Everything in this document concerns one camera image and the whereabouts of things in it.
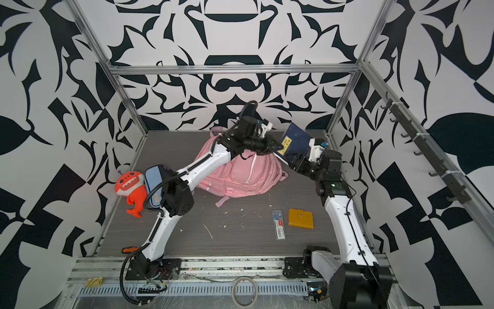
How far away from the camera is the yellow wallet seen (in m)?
0.86

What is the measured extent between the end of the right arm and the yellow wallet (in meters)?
0.27

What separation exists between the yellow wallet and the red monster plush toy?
0.67m

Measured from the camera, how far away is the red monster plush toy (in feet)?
2.91

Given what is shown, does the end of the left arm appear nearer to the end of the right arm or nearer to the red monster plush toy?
the end of the right arm

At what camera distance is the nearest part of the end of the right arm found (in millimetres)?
590
